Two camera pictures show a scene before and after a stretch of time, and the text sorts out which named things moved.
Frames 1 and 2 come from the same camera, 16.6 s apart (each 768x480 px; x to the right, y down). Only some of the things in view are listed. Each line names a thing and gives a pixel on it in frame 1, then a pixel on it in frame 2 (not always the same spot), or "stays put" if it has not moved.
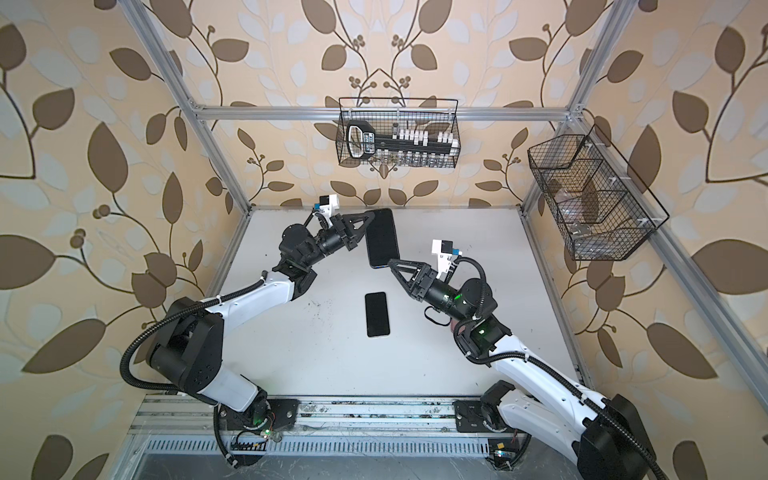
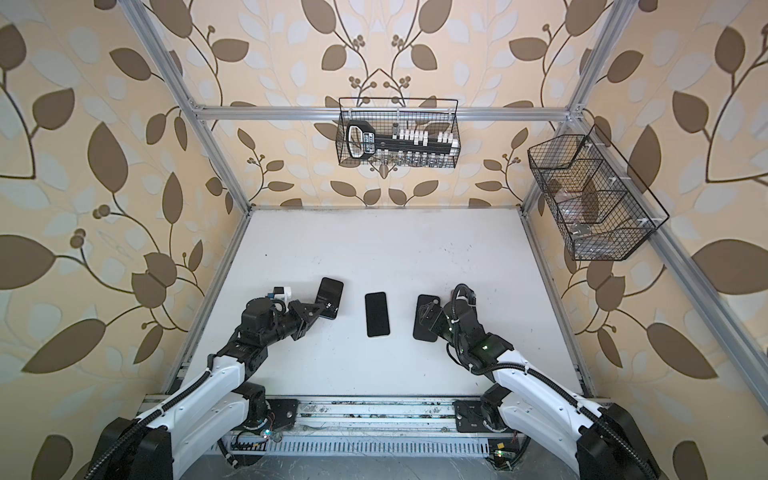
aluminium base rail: (361, 415) stays put
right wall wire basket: (602, 212) stays put
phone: (381, 238) to (330, 294)
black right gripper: (424, 275) to (434, 307)
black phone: (377, 314) stays put
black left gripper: (345, 231) to (306, 310)
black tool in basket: (362, 142) stays put
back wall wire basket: (401, 132) stays put
